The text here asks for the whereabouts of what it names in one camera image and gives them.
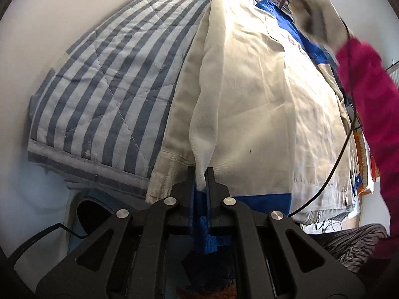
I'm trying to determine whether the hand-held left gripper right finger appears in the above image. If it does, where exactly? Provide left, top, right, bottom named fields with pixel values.
left=206, top=167, right=366, bottom=299

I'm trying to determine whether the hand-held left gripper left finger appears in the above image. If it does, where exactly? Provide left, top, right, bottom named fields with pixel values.
left=36, top=166, right=198, bottom=299

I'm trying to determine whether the beige and blue jacket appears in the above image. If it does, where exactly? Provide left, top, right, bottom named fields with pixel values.
left=146, top=0, right=362, bottom=256

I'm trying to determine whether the person's right forearm pink sleeve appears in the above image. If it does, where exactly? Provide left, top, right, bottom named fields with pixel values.
left=336, top=36, right=399, bottom=259

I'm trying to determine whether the person's right hand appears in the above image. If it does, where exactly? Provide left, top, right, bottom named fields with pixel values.
left=288, top=0, right=355, bottom=51

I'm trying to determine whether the orange furry cloth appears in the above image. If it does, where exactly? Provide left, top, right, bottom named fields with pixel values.
left=175, top=282, right=239, bottom=299

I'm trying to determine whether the blue white striped quilt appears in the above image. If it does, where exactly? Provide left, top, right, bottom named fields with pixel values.
left=27, top=0, right=250, bottom=194

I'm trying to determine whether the zebra patterned cloth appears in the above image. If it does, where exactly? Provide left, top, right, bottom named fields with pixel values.
left=299, top=223, right=388, bottom=275

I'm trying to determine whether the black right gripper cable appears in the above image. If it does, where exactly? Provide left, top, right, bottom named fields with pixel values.
left=288, top=17, right=362, bottom=218

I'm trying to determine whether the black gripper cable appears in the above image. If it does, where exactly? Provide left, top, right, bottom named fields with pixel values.
left=8, top=223, right=89, bottom=264
left=288, top=17, right=362, bottom=218

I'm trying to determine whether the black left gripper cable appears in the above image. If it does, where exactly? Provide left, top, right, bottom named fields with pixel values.
left=8, top=223, right=89, bottom=264

